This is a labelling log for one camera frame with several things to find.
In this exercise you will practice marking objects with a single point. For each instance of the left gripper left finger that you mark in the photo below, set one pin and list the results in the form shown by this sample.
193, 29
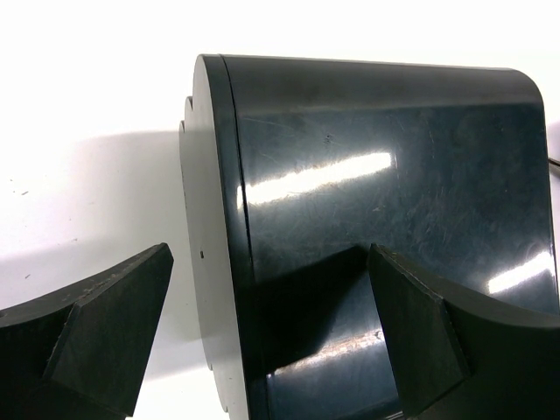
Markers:
80, 352

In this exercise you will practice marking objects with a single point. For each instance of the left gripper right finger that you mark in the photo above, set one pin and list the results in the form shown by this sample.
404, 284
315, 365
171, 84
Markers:
456, 353

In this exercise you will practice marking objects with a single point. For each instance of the black drawer cabinet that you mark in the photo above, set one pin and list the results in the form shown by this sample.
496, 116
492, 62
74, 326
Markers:
293, 168

